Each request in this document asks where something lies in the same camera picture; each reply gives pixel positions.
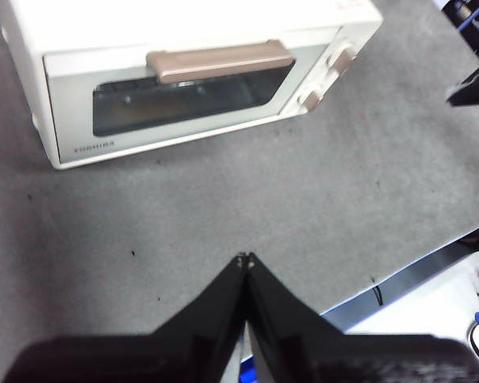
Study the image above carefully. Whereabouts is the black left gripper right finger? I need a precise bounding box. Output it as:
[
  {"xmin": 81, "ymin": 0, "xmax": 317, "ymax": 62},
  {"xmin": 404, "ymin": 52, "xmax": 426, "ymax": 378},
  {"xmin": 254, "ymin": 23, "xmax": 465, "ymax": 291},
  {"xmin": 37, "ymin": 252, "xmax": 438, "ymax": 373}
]
[{"xmin": 245, "ymin": 251, "xmax": 479, "ymax": 383}]

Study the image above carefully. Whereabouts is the glass oven door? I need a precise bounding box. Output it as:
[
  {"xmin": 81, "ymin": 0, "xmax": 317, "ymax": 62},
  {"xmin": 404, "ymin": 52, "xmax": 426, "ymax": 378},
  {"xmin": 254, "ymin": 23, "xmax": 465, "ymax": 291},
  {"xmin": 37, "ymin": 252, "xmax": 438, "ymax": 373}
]
[{"xmin": 42, "ymin": 38, "xmax": 342, "ymax": 167}]

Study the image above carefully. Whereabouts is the white Toshiba toaster oven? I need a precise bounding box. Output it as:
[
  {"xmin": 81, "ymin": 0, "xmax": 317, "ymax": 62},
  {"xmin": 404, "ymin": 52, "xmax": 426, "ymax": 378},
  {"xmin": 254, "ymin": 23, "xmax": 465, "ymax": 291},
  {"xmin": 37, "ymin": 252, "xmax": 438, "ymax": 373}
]
[{"xmin": 0, "ymin": 0, "xmax": 385, "ymax": 172}]

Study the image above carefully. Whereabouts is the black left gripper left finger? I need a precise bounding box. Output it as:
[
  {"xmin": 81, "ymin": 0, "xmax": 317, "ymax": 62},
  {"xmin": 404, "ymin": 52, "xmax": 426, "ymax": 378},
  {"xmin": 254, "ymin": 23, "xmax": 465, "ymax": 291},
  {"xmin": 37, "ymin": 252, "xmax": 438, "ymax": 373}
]
[{"xmin": 2, "ymin": 251, "xmax": 249, "ymax": 383}]

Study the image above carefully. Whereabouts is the beige oven knob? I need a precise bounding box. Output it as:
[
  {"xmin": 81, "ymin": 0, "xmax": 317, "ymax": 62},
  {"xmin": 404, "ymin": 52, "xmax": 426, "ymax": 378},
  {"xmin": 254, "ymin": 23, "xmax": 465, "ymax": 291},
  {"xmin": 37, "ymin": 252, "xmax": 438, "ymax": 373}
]
[
  {"xmin": 326, "ymin": 39, "xmax": 360, "ymax": 77},
  {"xmin": 297, "ymin": 89, "xmax": 324, "ymax": 113}
]

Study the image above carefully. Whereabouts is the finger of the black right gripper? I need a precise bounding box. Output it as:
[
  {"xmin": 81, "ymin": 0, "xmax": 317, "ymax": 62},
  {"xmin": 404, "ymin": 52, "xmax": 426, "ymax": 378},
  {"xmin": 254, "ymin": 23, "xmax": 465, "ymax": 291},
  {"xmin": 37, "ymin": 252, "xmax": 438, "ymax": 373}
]
[{"xmin": 445, "ymin": 61, "xmax": 479, "ymax": 107}]

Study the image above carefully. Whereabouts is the thin black cable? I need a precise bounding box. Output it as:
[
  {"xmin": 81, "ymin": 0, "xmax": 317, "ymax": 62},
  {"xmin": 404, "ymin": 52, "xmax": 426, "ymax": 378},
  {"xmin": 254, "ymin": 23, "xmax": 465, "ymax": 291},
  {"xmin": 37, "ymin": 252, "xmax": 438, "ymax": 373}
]
[{"xmin": 371, "ymin": 277, "xmax": 385, "ymax": 307}]

